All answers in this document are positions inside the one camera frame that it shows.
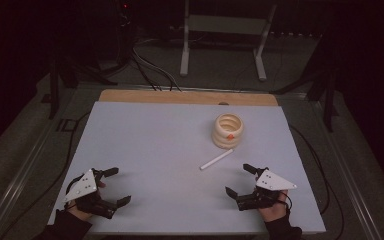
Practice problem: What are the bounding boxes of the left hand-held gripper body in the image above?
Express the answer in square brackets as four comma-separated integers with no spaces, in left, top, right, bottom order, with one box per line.
[63,168,118,220]

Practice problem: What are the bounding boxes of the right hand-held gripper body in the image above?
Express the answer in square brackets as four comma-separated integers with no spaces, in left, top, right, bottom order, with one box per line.
[236,169,298,212]

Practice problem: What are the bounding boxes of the white pen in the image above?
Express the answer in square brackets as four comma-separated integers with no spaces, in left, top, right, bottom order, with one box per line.
[199,148,235,171]

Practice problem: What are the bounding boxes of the cream ribbed pen holder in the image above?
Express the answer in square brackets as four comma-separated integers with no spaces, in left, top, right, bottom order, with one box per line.
[211,112,245,150]

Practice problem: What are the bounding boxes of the person's left hand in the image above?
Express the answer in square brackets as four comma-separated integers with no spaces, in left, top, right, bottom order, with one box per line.
[64,180,107,222]

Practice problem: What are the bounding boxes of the person's right hand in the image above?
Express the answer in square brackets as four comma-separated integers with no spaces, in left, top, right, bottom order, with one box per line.
[257,189,290,223]

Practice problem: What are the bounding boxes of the black tripod stand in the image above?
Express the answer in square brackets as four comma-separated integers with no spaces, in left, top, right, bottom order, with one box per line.
[269,29,340,133]
[47,56,118,120]

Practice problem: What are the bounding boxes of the dark equipment with red light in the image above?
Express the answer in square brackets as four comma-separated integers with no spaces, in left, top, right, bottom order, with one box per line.
[112,0,136,68]

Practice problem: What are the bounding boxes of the white metal stand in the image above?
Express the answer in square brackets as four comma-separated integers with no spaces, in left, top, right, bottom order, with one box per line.
[179,0,278,83]

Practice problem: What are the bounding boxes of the left hand-held gripper cable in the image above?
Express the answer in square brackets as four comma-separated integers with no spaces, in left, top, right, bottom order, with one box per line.
[63,173,85,212]

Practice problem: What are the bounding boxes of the hand-held gripper cable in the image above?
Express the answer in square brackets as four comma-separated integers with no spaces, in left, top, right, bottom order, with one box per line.
[63,173,85,212]
[279,190,295,216]

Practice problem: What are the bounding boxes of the right hand-held gripper cable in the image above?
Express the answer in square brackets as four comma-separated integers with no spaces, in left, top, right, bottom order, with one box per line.
[279,190,295,216]

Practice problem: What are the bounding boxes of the long black floor cable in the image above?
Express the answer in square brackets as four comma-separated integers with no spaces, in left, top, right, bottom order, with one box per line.
[0,111,92,240]
[289,123,346,240]

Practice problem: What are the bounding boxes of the bundle of floor cables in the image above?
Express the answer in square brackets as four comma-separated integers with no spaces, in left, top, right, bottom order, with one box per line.
[131,38,183,93]

